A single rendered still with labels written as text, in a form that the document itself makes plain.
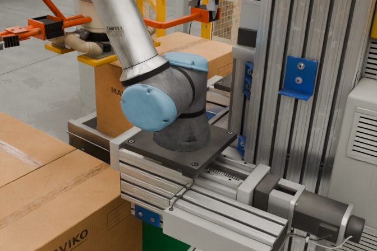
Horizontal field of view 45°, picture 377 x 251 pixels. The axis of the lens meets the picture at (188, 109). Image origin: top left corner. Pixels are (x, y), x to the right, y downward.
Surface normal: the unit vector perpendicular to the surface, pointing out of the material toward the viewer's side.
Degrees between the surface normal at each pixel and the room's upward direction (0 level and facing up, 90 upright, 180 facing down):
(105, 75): 90
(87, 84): 90
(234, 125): 90
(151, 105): 97
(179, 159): 0
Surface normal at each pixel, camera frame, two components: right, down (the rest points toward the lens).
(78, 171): 0.04, -0.90
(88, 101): -0.60, 0.32
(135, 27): 0.51, -0.01
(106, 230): 0.80, 0.29
